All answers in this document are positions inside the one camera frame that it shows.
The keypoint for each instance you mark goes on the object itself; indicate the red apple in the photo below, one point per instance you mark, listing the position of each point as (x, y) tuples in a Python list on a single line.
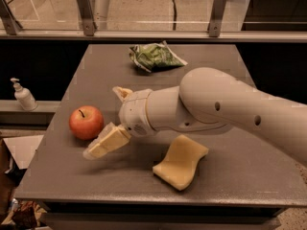
[(86, 122)]

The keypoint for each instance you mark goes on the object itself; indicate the green jalapeno chip bag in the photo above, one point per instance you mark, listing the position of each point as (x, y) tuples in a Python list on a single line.
[(155, 56)]

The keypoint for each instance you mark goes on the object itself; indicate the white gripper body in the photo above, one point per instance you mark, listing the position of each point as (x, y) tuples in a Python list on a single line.
[(136, 111)]

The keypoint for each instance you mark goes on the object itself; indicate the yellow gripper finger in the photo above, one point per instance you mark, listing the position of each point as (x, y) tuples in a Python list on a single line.
[(111, 138), (122, 93)]

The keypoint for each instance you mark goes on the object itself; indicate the metal railing post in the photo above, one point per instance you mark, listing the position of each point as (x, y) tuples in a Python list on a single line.
[(216, 18), (87, 18), (10, 23)]

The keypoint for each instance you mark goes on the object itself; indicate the metal railing post right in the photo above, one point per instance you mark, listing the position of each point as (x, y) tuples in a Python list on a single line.
[(216, 18)]

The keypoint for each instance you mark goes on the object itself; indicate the metal railing post far left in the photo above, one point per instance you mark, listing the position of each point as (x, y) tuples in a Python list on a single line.
[(10, 23)]

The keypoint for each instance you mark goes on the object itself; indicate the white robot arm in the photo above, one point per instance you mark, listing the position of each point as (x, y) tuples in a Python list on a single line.
[(206, 99)]

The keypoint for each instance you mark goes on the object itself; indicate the white pump bottle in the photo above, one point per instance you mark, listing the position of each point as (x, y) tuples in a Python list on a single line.
[(24, 96)]

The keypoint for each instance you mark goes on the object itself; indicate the yellow sponge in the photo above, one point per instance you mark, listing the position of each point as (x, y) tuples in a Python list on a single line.
[(179, 165)]

